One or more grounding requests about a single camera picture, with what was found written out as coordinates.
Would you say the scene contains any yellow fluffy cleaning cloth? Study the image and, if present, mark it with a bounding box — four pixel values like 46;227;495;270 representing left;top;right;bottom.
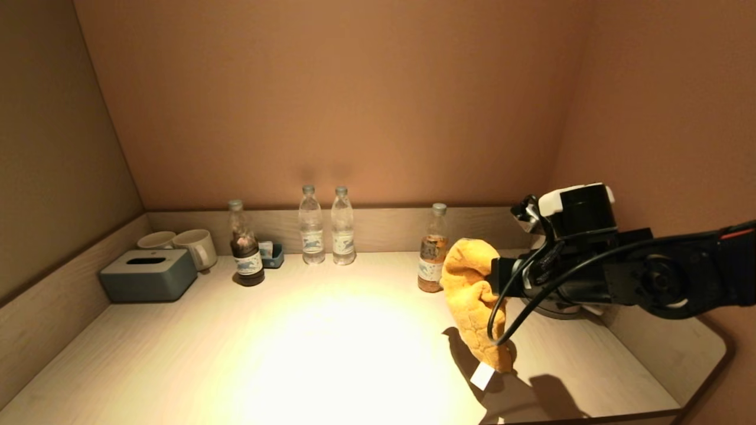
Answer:
440;238;517;391

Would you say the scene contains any light wood desk surround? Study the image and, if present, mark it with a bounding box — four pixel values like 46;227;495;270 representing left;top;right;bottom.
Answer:
0;205;733;425

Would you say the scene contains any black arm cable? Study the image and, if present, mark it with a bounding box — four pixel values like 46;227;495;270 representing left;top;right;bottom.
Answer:
487;220;756;346

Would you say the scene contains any orange tea plastic bottle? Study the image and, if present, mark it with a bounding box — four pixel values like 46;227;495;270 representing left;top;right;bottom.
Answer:
418;203;448;293

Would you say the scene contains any small blue sachet tray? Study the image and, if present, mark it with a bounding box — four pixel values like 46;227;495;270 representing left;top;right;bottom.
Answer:
259;241;285;269

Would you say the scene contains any grey-blue tissue box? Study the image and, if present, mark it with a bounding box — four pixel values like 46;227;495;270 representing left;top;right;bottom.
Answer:
99;249;198;303

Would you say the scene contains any grey kettle base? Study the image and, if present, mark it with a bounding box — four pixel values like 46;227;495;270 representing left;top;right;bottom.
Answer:
523;295;606;320

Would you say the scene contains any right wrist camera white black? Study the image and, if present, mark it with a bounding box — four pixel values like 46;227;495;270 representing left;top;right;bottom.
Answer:
511;183;616;237

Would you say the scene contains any white ceramic mug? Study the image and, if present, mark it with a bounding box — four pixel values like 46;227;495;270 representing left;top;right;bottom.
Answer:
137;231;178;250
172;229;219;272

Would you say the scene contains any clear water plastic bottle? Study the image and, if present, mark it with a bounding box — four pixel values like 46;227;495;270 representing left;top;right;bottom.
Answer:
331;187;356;266
298;185;325;265

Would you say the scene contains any dark drink plastic bottle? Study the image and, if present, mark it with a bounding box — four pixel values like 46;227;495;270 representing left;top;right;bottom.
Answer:
228;200;266;287

